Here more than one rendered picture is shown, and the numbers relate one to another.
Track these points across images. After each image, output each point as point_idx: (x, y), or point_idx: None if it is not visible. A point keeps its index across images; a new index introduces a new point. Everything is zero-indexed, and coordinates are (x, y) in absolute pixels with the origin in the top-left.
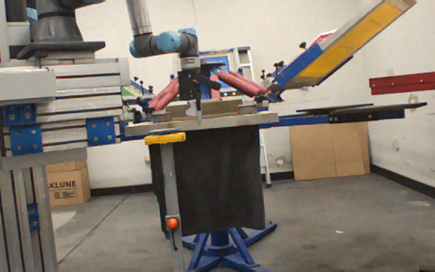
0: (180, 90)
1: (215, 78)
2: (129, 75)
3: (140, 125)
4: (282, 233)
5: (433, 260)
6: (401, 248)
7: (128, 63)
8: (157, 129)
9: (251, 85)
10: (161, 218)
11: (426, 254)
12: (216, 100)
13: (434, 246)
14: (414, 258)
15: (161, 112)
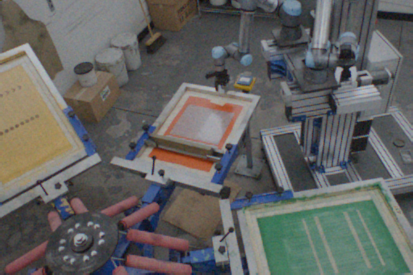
0: (228, 77)
1: (105, 209)
2: (260, 47)
3: (252, 94)
4: None
5: (40, 235)
6: (25, 269)
7: (260, 43)
8: (247, 83)
9: (76, 200)
10: (244, 142)
11: (29, 247)
12: (132, 197)
13: (7, 258)
14: None
15: (216, 148)
